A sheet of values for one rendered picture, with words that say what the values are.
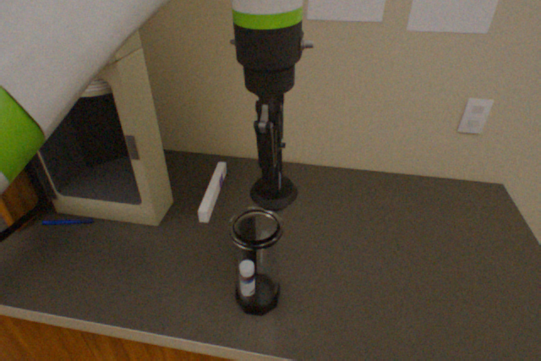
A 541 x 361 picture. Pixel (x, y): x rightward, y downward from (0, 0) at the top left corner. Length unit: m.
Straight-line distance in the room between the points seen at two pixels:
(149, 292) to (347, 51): 0.85
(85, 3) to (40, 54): 0.07
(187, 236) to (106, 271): 0.21
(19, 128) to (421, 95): 1.06
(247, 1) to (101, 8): 0.16
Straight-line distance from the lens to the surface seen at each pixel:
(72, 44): 0.35
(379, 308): 0.87
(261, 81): 0.49
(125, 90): 0.84
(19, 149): 0.33
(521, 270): 1.09
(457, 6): 1.13
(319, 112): 1.19
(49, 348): 1.20
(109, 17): 0.39
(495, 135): 1.32
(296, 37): 0.48
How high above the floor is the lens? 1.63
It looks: 34 degrees down
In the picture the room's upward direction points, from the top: straight up
